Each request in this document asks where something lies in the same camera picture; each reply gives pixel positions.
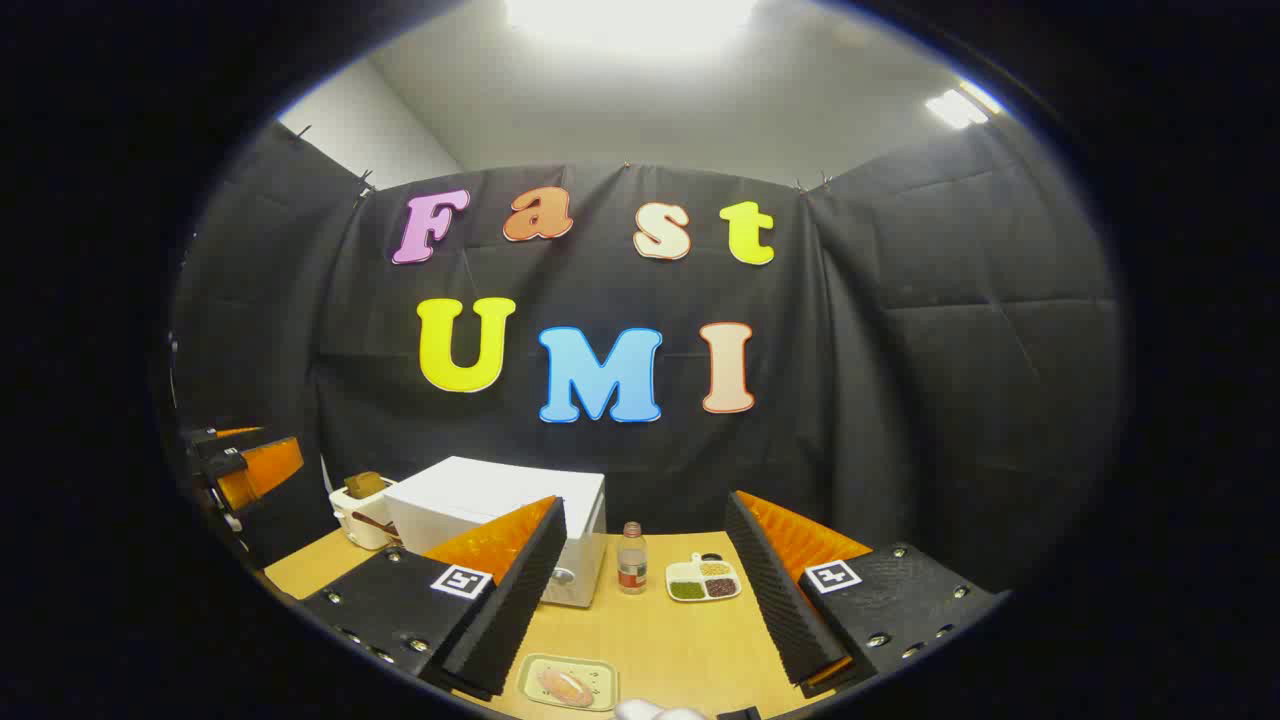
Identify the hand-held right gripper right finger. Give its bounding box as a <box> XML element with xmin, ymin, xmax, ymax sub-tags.
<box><xmin>724</xmin><ymin>490</ymin><xmax>1011</xmax><ymax>699</ymax></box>

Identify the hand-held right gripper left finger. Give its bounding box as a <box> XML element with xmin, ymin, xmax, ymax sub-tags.
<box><xmin>300</xmin><ymin>495</ymin><xmax>568</xmax><ymax>701</ymax></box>

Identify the pink round bun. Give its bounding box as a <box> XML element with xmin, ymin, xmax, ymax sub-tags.
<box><xmin>537</xmin><ymin>668</ymin><xmax>593</xmax><ymax>703</ymax></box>

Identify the white microwave oven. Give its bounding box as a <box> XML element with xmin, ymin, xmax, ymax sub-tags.
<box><xmin>383</xmin><ymin>456</ymin><xmax>608</xmax><ymax>609</ymax></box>

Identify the white divided dish with beans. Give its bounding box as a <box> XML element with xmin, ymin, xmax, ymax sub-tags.
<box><xmin>665</xmin><ymin>553</ymin><xmax>743</xmax><ymax>603</ymax></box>

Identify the white toaster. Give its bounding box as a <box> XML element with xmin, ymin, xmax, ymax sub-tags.
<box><xmin>329</xmin><ymin>478</ymin><xmax>401</xmax><ymax>551</ymax></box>

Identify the pale green rectangular plate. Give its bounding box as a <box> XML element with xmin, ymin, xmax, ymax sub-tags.
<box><xmin>517</xmin><ymin>653</ymin><xmax>620</xmax><ymax>713</ymax></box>

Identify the clear plastic bottle red label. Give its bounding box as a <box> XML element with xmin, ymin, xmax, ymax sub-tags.
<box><xmin>617</xmin><ymin>521</ymin><xmax>648</xmax><ymax>596</ymax></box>

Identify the black backdrop cloth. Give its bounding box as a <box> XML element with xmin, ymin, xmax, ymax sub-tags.
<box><xmin>170</xmin><ymin>120</ymin><xmax>1126</xmax><ymax>601</ymax></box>

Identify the small ceiling light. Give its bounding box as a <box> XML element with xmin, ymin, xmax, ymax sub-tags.
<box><xmin>925</xmin><ymin>80</ymin><xmax>1006</xmax><ymax>129</ymax></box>

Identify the large ceiling light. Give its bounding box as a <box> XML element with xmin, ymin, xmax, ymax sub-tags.
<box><xmin>505</xmin><ymin>0</ymin><xmax>761</xmax><ymax>51</ymax></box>

